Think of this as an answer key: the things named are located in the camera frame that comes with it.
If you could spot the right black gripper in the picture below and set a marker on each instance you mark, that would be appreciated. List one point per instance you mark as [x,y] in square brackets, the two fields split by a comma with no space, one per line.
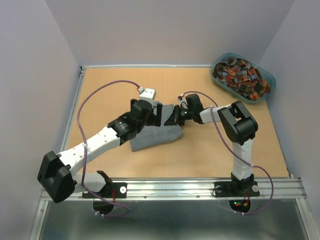
[175,119]

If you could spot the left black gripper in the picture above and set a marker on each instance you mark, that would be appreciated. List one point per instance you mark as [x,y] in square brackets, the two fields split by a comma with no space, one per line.
[155,120]

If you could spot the grey long sleeve shirt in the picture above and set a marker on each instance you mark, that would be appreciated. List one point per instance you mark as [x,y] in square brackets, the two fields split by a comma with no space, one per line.
[153,135]

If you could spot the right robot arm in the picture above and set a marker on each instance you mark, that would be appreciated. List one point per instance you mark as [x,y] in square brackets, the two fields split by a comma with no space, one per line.
[240,127]

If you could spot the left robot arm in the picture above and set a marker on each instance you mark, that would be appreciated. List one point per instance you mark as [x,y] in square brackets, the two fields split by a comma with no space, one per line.
[58,170]

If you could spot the plaid long sleeve shirt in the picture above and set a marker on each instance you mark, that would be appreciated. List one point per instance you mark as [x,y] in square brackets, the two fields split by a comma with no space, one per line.
[240,76]

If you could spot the teal plastic basket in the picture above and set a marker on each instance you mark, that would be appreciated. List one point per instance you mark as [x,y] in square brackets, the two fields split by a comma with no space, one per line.
[265,75]

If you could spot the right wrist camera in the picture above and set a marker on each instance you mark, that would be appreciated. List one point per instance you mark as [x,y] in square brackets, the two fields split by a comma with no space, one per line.
[182,101]

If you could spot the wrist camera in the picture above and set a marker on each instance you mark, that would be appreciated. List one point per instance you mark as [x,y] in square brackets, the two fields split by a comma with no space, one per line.
[147,94]
[182,101]

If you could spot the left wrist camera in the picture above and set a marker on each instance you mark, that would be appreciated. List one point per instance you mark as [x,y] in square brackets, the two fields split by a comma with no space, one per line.
[147,94]

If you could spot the aluminium back rail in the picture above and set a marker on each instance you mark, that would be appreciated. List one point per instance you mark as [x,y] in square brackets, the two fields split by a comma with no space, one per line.
[145,66]

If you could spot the aluminium rail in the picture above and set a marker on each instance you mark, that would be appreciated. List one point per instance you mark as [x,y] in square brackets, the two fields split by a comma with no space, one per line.
[145,66]
[161,189]

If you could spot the aluminium front rail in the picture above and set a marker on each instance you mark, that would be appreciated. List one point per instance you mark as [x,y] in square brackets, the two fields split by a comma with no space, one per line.
[161,189]

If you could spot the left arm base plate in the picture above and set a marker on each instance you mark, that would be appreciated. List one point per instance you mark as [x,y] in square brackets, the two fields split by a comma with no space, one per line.
[109,190]

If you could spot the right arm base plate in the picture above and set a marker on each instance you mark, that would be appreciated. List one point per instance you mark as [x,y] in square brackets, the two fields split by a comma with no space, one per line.
[234,189]

